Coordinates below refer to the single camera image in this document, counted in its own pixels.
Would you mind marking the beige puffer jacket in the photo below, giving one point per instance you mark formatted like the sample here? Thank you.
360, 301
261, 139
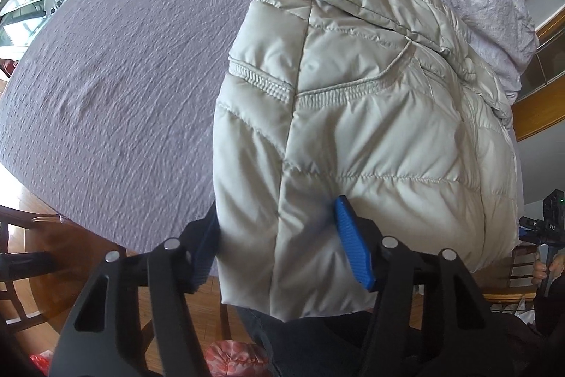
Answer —
353, 103

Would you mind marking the person's dark pants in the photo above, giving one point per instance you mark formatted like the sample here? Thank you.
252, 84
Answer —
318, 341

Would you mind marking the red patterned bag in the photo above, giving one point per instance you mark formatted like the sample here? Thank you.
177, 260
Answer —
236, 359

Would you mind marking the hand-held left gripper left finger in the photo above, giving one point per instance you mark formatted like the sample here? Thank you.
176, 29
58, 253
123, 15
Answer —
204, 253

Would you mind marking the wooden chair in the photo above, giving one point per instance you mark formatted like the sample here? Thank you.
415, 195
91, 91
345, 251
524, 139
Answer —
26, 262

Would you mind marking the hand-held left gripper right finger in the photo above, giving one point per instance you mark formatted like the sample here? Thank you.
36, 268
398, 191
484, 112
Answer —
353, 244

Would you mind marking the person's right hand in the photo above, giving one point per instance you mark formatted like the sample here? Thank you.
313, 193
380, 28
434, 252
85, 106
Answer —
557, 269

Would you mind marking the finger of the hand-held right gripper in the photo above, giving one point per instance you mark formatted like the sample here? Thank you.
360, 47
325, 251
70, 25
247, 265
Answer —
524, 229

